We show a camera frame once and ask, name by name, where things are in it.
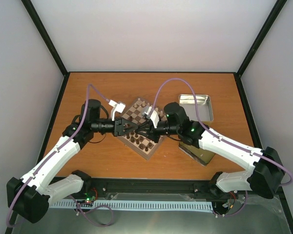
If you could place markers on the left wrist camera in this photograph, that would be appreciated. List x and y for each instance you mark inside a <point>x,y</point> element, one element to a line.
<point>117,107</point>

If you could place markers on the light blue cable duct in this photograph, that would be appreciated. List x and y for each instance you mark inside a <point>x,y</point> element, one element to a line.
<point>134,205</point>

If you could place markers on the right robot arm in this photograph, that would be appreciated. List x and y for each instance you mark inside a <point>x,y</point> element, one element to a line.
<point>262,170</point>

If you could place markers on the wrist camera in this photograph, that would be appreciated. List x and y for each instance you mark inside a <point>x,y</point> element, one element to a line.
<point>117,107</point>
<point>150,113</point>

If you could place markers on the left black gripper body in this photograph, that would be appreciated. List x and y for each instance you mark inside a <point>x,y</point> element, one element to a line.
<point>117,131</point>

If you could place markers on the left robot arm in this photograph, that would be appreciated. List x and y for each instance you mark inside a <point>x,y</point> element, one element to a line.
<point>32,194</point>

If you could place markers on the green circuit board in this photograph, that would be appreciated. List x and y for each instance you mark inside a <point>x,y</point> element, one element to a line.
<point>91,197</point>

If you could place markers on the black enclosure frame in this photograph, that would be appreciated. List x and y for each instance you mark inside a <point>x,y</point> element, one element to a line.
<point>274,13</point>

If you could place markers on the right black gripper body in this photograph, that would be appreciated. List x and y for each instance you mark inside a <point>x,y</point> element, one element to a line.
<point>156,137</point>

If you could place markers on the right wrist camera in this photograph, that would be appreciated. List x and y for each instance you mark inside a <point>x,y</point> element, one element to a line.
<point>150,113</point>

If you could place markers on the wooden chessboard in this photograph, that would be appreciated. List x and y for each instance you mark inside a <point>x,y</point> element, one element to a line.
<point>134,113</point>

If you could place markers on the silver open tin box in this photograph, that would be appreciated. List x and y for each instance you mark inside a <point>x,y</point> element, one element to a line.
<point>204,107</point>

